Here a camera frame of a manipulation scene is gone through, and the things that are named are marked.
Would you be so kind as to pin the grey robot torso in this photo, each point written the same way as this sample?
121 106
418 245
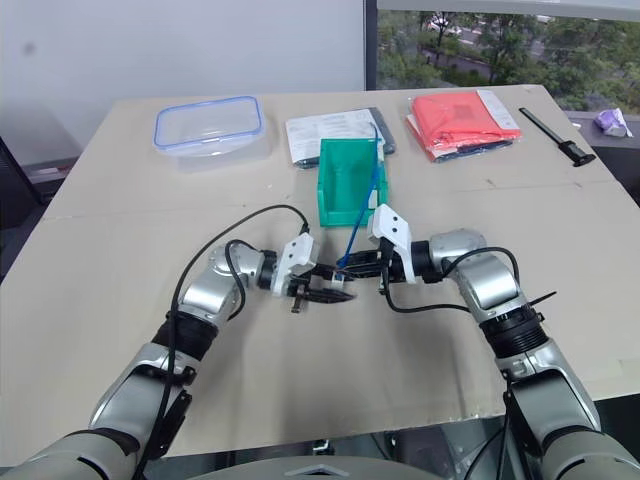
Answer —
320 470

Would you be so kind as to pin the crumpled purple white wrapper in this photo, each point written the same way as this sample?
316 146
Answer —
612 122

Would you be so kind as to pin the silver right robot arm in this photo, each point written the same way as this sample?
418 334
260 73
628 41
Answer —
487 287

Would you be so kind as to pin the bagged red garment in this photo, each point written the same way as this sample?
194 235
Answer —
460 117

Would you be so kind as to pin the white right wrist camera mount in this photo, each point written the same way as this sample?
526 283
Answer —
392 225

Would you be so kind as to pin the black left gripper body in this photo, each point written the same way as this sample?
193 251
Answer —
299 285

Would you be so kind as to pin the brown cardboard sheet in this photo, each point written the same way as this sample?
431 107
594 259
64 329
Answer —
125 225

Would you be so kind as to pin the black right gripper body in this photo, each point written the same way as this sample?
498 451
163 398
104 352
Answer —
386 270

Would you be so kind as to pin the black zip tie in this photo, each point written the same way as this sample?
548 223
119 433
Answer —
541 301

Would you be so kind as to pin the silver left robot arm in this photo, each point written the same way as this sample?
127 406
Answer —
200 295

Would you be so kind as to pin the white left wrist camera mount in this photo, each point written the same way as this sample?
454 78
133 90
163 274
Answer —
295 252

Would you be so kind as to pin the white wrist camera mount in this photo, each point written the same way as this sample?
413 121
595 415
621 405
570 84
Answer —
295 252
392 225

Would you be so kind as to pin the white coupler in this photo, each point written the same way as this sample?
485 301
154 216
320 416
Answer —
338 281

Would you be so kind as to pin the green plastic bin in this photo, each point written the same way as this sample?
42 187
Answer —
345 170

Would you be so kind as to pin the white paper booklet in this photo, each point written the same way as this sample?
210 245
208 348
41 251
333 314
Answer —
330 127

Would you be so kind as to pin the dark window frame post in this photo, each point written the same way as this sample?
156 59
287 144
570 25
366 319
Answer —
371 45

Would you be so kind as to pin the black caliper tool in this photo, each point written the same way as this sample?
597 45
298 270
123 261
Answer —
552 135

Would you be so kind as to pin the clear container with blue rim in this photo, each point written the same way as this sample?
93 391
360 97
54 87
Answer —
210 132

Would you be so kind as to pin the dark side desk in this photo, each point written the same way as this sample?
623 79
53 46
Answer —
612 160

